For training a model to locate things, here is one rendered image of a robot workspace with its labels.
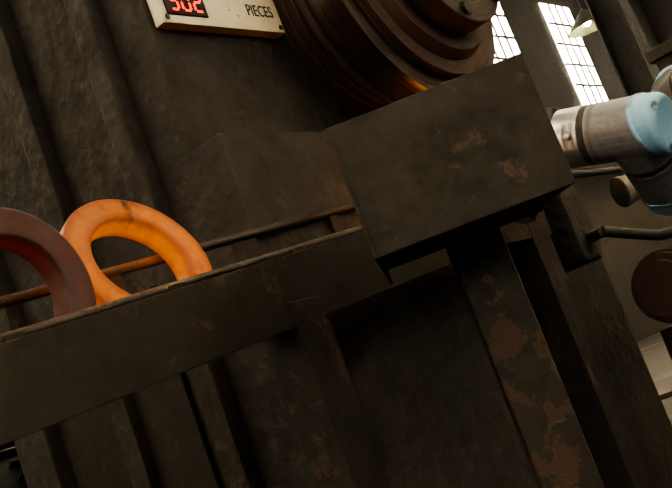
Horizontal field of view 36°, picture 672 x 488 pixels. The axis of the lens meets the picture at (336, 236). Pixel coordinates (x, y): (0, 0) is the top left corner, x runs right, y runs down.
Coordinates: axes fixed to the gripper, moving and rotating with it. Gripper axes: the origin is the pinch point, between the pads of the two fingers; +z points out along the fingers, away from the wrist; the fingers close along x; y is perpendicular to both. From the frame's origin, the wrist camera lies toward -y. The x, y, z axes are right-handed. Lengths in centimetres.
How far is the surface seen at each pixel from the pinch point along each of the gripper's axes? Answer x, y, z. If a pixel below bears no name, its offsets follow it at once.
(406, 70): 8.0, 16.7, 0.7
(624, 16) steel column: -839, 165, 315
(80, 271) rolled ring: 78, -7, -4
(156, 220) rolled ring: 63, -3, 1
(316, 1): 17.7, 28.9, 9.1
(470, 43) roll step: -8.3, 21.3, -1.8
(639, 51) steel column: -839, 128, 304
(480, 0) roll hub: -8.5, 27.9, -4.7
